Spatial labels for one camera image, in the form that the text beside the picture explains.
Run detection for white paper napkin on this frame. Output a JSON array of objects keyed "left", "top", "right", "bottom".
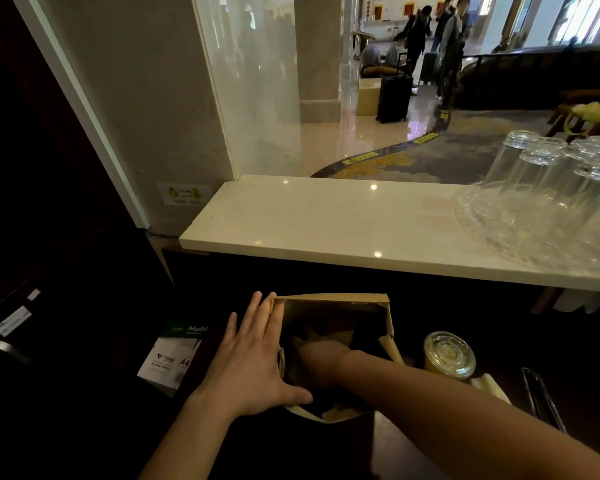
[{"left": 469, "top": 373, "right": 512, "bottom": 406}]

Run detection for grey suitcase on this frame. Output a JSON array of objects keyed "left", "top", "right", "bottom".
[{"left": 418, "top": 52, "right": 440, "bottom": 86}]

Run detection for black suitcase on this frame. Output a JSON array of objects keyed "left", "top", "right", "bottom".
[{"left": 375, "top": 52, "right": 415, "bottom": 125}]

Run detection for patterned grey carpet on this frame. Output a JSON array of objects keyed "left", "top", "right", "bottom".
[{"left": 311, "top": 109, "right": 557, "bottom": 186}]

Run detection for person's right forearm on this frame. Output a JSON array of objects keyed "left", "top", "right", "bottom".
[{"left": 332, "top": 349, "right": 600, "bottom": 480}]

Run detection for clear glass tray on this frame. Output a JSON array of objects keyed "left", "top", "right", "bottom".
[{"left": 454, "top": 181, "right": 600, "bottom": 276}]

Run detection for clear drinking glass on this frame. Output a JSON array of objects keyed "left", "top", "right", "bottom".
[
  {"left": 502, "top": 138, "right": 569, "bottom": 230},
  {"left": 565, "top": 162, "right": 600, "bottom": 263},
  {"left": 481, "top": 129, "right": 544, "bottom": 210},
  {"left": 560, "top": 135, "right": 600, "bottom": 170}
]

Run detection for brown cardboard box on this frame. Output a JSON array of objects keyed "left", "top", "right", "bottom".
[{"left": 271, "top": 293, "right": 406, "bottom": 425}]

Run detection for white green paper ream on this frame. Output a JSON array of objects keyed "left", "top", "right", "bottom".
[{"left": 136, "top": 322, "right": 209, "bottom": 398}]

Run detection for beige square ottoman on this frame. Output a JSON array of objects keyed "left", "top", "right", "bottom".
[{"left": 355, "top": 78, "right": 383, "bottom": 117}]

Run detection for white cloth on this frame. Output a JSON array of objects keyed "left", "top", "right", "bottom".
[{"left": 551, "top": 289, "right": 600, "bottom": 316}]

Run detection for white wall sticker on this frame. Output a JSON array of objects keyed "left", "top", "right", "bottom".
[{"left": 156, "top": 183, "right": 214, "bottom": 206}]

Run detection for yellow bag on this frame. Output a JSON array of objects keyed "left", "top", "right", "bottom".
[{"left": 562, "top": 101, "right": 600, "bottom": 138}]

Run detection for person's left hand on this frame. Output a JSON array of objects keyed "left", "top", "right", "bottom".
[{"left": 196, "top": 292, "right": 314, "bottom": 421}]

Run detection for wooden chair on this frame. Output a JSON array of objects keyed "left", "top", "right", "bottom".
[{"left": 546, "top": 87, "right": 600, "bottom": 139}]

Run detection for dark sofa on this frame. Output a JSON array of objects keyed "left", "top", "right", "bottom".
[{"left": 454, "top": 44, "right": 600, "bottom": 111}]

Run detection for wooden podium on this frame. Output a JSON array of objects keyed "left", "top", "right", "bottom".
[{"left": 351, "top": 30, "right": 376, "bottom": 59}]

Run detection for metal tongs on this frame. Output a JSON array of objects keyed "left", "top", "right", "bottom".
[{"left": 521, "top": 367, "right": 569, "bottom": 436}]

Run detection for clear glass jar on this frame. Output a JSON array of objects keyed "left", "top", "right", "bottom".
[{"left": 423, "top": 331, "right": 477, "bottom": 383}]

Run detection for person's left forearm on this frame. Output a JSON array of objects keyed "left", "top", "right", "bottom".
[{"left": 139, "top": 391, "right": 237, "bottom": 480}]

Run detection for person's right hand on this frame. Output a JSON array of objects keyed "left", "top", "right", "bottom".
[{"left": 292, "top": 337, "right": 355, "bottom": 391}]

